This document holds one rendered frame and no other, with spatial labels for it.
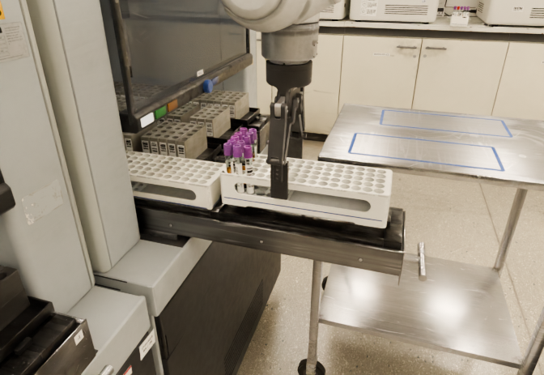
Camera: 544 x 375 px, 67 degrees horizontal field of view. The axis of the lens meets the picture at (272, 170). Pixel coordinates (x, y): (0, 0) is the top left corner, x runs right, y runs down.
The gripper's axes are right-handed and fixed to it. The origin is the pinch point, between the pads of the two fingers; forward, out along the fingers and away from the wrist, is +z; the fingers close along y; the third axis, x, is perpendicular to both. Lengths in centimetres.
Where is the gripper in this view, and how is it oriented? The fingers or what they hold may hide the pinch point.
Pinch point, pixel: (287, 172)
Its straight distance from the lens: 74.4
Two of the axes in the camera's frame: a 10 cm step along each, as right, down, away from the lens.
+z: 0.0, 9.0, 4.4
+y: 2.9, -4.3, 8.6
